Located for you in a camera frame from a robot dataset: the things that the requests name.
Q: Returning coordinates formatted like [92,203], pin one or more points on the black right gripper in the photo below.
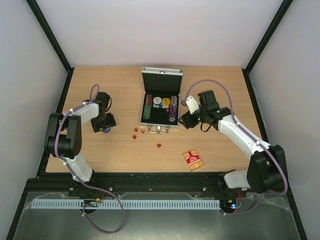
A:
[189,120]

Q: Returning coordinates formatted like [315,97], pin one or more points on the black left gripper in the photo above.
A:
[112,122]

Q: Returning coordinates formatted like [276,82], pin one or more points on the purple round button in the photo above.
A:
[107,130]

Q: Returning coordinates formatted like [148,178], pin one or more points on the white dealer button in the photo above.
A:
[157,100]

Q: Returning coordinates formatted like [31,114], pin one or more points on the aluminium poker case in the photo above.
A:
[162,82]

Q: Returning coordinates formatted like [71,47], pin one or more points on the orange round button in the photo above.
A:
[166,102]

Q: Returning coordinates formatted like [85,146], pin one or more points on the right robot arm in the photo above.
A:
[267,163]

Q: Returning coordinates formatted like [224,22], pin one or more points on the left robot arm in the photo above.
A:
[63,139]

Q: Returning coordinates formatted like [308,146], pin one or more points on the purple poker chip stack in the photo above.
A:
[173,109]

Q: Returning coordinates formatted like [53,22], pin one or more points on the blue gold card deck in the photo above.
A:
[161,106]

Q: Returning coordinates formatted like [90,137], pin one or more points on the red card deck box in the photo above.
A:
[192,160]

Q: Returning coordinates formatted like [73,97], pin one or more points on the green poker chip stack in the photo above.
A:
[146,111]

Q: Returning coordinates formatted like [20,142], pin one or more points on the brown poker chip stack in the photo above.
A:
[149,99]

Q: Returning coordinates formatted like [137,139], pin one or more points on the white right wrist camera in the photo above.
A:
[191,103]

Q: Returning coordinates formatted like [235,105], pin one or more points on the light blue cable duct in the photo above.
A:
[126,204]

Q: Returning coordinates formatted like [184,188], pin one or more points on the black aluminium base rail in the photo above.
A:
[196,184]

